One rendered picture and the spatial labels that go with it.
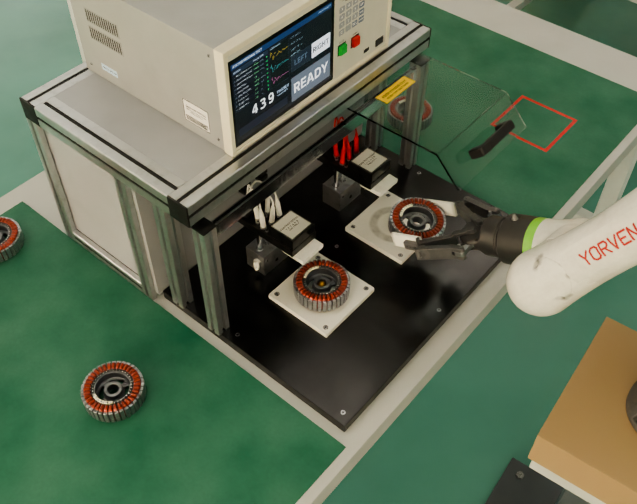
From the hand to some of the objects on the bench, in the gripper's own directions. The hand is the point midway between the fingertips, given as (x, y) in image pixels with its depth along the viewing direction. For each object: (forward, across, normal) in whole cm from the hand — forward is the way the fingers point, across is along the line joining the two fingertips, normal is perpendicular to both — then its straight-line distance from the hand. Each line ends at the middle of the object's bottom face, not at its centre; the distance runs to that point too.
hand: (418, 222), depth 153 cm
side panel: (+50, -40, +9) cm, 64 cm away
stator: (+26, -61, -1) cm, 66 cm away
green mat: (+33, +57, 0) cm, 66 cm away
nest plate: (+12, +4, -6) cm, 14 cm away
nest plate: (+12, -20, -6) cm, 24 cm away
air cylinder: (+25, +5, 0) cm, 26 cm away
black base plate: (+14, -8, -8) cm, 18 cm away
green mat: (+34, -72, +2) cm, 80 cm away
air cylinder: (+25, -20, 0) cm, 32 cm away
